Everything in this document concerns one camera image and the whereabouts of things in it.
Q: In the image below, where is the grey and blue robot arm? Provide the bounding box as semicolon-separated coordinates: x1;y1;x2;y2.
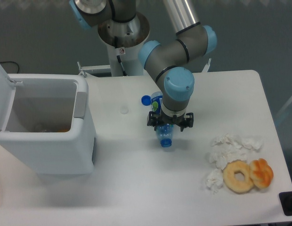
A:
69;0;217;129

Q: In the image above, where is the blue plastic water bottle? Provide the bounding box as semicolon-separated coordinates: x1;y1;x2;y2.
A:
151;91;173;148

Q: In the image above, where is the small crumpled white tissue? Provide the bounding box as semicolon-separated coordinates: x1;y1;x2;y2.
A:
205;169;224;194

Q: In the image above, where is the blue bottle cap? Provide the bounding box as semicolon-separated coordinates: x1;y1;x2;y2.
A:
141;95;151;106

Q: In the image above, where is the black device at table edge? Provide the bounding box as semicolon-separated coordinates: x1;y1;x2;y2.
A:
279;191;292;216

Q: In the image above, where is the plain ring donut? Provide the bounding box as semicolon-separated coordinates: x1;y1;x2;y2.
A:
223;161;254;194

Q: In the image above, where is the large crumpled white tissue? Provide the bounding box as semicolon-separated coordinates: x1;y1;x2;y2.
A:
209;133;264;170

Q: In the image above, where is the small white round cap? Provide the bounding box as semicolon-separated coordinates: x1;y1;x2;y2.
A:
120;106;129;114

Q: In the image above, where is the orange glazed twisted pastry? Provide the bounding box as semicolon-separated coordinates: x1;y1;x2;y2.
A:
249;158;274;189

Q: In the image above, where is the white open trash bin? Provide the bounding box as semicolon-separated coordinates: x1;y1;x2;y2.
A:
0;65;96;175

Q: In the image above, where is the black cable on floor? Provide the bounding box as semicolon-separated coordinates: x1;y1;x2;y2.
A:
0;61;20;73

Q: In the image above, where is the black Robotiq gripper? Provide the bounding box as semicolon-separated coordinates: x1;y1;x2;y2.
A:
147;111;194;132

